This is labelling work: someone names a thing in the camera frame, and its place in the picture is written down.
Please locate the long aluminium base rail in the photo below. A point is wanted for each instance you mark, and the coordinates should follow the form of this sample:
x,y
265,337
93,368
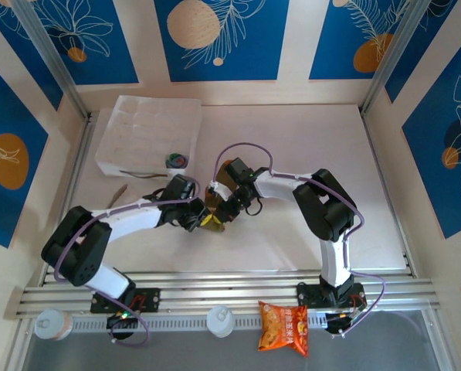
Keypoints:
x,y
222,288

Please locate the orange snack bag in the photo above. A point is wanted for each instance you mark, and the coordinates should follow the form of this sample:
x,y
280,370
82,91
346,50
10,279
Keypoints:
x,y
284,328

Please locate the olive brown orange sock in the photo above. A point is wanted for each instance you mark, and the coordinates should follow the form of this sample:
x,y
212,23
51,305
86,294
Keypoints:
x,y
213,205

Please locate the white round knob middle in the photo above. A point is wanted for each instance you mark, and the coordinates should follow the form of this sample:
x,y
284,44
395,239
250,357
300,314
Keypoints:
x,y
219,320

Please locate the aluminium side rail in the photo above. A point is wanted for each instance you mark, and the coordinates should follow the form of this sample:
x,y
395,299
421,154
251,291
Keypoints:
x,y
388,193
73,185

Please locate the white foam compartment box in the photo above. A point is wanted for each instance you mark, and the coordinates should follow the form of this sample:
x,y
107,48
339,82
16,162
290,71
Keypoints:
x,y
145,127

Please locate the aluminium frame post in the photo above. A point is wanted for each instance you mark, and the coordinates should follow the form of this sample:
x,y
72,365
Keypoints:
x,y
50,58
396,50

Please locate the thin brown strip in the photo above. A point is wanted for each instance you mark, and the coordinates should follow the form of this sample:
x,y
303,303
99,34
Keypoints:
x,y
141,175

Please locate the white-top drink can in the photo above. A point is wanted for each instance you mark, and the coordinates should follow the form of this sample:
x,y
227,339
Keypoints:
x,y
52,324

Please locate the small brown scrap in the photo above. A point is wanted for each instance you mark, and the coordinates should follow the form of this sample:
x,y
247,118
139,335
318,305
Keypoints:
x,y
118,195

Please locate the blue orange green striped sock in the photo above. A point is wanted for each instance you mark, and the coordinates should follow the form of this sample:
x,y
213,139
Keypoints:
x,y
176,160

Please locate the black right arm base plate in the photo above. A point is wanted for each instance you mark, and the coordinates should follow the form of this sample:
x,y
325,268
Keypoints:
x,y
309,295

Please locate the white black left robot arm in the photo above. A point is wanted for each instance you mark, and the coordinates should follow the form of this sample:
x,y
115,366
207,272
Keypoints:
x,y
129,218

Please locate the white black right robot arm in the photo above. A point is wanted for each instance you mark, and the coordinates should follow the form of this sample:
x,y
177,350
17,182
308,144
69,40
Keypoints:
x,y
276,187

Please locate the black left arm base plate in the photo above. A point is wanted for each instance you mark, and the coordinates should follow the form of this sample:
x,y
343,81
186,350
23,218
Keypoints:
x,y
149,299

